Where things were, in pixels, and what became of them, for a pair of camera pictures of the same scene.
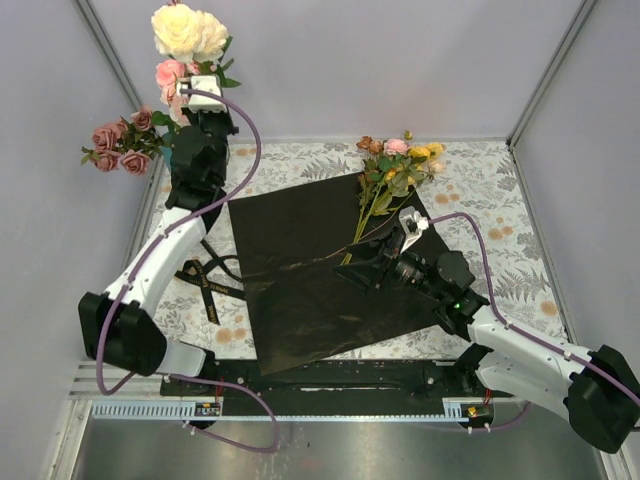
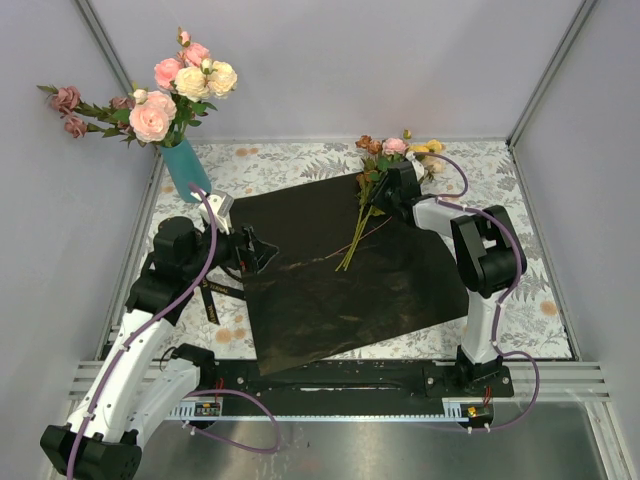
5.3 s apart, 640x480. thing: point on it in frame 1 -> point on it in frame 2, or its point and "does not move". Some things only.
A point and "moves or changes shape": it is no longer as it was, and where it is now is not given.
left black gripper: x=194 y=117 -> x=261 y=251
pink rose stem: x=175 y=104 -> x=151 y=120
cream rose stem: x=192 y=36 moves or changes shape
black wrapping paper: x=291 y=243 does not move
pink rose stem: x=168 y=71 does not move
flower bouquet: x=389 y=170 does not move
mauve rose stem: x=131 y=143 -> x=83 y=117
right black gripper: x=364 y=274 -> x=378 y=195
